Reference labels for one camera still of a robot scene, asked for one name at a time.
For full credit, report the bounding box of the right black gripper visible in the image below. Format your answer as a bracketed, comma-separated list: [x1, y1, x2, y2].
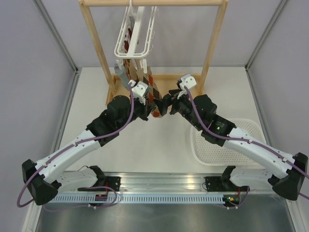
[154, 87, 202, 130]

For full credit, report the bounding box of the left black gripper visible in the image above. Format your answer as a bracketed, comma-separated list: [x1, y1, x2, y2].
[117, 95, 156, 130]

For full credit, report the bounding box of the beige argyle sock front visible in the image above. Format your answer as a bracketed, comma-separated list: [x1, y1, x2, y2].
[137, 68, 162, 103]

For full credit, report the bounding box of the beige argyle sock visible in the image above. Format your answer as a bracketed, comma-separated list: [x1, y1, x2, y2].
[137, 68, 162, 103]
[124, 28, 136, 80]

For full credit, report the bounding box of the grey sock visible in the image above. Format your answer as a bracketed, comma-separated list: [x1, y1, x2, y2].
[114, 65, 129, 90]

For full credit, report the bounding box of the white plastic clip hanger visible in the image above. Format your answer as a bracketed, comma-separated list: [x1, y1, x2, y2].
[114, 1, 158, 69]

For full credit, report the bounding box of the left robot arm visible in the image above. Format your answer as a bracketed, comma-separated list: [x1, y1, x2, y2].
[21, 95, 155, 205]

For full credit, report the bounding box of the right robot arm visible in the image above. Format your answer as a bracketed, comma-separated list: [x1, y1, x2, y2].
[154, 89, 309, 201]

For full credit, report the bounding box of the white hanger clip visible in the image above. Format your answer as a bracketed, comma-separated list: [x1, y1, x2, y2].
[140, 58, 148, 74]

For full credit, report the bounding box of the white perforated plastic basket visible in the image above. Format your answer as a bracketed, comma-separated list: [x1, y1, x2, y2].
[190, 118, 266, 166]

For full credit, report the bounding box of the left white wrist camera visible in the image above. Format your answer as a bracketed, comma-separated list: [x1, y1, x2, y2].
[128, 80, 150, 105]

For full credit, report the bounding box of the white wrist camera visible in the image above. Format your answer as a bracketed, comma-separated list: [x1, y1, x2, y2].
[128, 80, 150, 105]
[177, 73, 197, 94]

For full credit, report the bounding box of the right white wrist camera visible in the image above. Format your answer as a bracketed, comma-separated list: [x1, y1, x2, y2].
[177, 73, 197, 94]

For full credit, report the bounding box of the wooden hanger rack frame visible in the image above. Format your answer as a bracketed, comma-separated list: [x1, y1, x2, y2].
[79, 0, 228, 103]

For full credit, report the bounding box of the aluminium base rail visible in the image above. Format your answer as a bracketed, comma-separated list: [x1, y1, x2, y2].
[56, 168, 270, 194]

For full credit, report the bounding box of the white slotted cable duct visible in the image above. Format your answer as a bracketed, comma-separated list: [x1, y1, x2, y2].
[51, 193, 225, 204]

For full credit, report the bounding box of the left aluminium frame post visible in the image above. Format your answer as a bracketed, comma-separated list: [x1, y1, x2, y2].
[32, 0, 79, 73]

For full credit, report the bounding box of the aluminium frame post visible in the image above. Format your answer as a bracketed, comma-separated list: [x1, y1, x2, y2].
[32, 0, 79, 73]
[244, 0, 289, 71]

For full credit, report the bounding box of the right aluminium frame post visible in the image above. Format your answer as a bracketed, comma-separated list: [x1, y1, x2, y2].
[244, 0, 289, 71]

